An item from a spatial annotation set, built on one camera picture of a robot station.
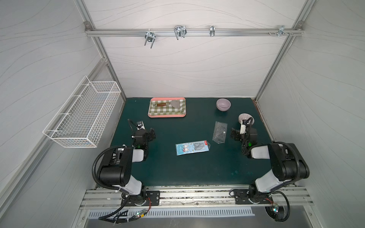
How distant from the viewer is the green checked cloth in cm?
113

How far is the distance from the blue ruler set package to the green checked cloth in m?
0.28

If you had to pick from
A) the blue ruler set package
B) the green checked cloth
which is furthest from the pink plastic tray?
the blue ruler set package

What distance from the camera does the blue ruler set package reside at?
0.92 meters

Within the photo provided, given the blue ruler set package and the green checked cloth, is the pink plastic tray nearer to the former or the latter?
the green checked cloth
